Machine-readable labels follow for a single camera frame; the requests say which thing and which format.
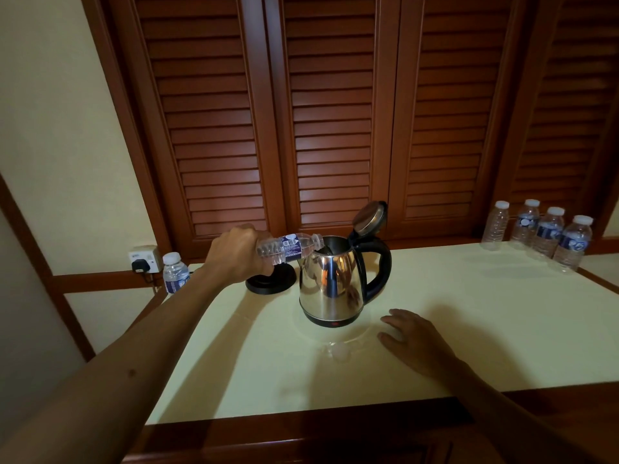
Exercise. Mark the person's left hand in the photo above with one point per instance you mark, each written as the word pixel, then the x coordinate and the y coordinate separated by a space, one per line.
pixel 237 258

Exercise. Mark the black power plug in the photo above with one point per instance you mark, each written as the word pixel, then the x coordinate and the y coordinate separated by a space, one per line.
pixel 140 266

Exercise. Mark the clear water bottle blue label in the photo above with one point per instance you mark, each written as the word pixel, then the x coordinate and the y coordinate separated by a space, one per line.
pixel 290 247
pixel 547 234
pixel 175 277
pixel 573 243
pixel 525 224

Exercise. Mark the clear unlabeled water bottle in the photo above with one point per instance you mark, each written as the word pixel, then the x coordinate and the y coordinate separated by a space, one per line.
pixel 495 227

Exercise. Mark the white wall socket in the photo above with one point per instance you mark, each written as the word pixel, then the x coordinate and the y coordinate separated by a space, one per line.
pixel 147 253

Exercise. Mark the wooden cabinet cream top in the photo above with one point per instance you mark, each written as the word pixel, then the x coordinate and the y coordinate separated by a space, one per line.
pixel 314 430

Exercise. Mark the brown louvered wooden shutter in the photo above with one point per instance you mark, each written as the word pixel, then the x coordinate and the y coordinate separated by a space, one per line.
pixel 331 115
pixel 570 115
pixel 454 115
pixel 213 120

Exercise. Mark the person's right hand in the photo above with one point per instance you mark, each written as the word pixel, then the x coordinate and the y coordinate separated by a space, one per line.
pixel 423 347

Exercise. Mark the person's left forearm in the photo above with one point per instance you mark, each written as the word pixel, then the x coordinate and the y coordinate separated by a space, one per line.
pixel 116 372

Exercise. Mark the white bottle cap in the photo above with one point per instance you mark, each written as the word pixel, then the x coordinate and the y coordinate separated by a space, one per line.
pixel 339 352

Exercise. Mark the person's right forearm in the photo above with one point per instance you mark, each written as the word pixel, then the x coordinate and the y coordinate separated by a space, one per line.
pixel 508 420

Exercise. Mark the black round kettle base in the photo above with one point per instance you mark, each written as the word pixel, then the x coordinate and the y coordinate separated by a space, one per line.
pixel 271 284

